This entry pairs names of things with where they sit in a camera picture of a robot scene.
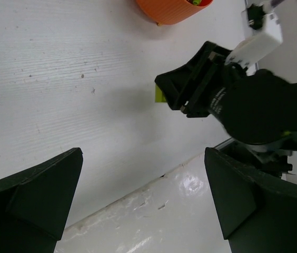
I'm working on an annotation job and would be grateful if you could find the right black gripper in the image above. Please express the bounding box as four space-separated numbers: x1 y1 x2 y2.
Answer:
185 42 297 144

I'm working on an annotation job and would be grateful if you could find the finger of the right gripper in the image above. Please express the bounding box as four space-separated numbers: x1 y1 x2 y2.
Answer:
154 64 191 111

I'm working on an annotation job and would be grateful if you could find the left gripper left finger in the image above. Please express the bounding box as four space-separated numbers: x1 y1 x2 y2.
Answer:
0 148 83 252

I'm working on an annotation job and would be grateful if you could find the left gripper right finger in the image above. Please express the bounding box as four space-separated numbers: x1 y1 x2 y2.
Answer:
204 148 297 252

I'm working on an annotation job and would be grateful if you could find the lime square lego brick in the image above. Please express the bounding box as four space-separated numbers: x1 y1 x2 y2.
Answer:
155 85 166 103

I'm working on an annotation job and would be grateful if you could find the orange divided round container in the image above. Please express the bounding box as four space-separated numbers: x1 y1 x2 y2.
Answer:
136 0 213 25

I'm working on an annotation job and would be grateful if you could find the lime green lego stack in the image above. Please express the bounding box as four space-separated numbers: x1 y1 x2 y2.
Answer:
188 0 203 6

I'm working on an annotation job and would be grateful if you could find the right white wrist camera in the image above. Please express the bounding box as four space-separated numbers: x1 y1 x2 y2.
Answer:
225 1 283 69

